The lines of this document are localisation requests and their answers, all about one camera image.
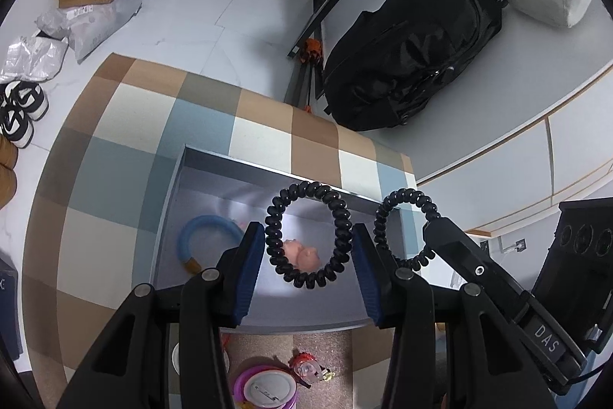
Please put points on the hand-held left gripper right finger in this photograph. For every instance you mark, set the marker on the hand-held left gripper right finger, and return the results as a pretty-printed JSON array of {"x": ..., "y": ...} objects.
[{"x": 368, "y": 279}]

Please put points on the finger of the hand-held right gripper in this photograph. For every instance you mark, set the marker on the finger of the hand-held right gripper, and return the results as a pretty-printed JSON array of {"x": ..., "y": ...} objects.
[{"x": 479, "y": 270}]

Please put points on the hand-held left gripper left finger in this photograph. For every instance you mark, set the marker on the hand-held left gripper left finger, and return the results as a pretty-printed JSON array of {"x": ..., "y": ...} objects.
[{"x": 249, "y": 275}]

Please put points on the grey cardboard box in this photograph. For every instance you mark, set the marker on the grey cardboard box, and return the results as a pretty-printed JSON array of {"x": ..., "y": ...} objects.
[{"x": 215, "y": 188}]

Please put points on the red charm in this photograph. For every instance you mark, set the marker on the red charm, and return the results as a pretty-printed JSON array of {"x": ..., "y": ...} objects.
[{"x": 304, "y": 366}]

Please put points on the plain white round badge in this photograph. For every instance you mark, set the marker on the plain white round badge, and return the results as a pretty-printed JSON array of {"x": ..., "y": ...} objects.
[{"x": 176, "y": 358}]

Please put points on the pink pig toy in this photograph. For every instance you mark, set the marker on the pink pig toy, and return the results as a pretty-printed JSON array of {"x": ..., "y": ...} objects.
[{"x": 299, "y": 253}]

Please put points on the yellow flower clip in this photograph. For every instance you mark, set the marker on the yellow flower clip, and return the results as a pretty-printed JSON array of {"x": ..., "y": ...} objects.
[{"x": 328, "y": 375}]

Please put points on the checked tablecloth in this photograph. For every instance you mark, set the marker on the checked tablecloth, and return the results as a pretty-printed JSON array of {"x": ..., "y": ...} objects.
[{"x": 143, "y": 112}]

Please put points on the black backpack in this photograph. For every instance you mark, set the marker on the black backpack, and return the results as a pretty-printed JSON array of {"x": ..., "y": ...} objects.
[{"x": 407, "y": 54}]

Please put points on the black and orange tripod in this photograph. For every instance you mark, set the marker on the black and orange tripod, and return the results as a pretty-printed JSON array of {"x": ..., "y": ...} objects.
[{"x": 311, "y": 49}]

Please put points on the dark navy container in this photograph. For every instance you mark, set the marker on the dark navy container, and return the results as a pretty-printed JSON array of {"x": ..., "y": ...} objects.
[{"x": 8, "y": 308}]

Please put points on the black and white sneaker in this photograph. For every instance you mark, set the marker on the black and white sneaker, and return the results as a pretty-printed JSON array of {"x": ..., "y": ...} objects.
[
  {"x": 17, "y": 126},
  {"x": 28, "y": 100}
]

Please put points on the grey plastic package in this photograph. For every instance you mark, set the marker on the grey plastic package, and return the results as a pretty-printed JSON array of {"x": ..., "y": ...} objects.
[{"x": 96, "y": 25}]

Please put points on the silver plastic package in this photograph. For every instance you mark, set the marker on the silver plastic package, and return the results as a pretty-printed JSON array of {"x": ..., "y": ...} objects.
[{"x": 33, "y": 59}]

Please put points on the wall outlet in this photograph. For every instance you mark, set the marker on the wall outlet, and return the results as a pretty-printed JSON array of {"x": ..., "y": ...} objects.
[{"x": 517, "y": 244}]

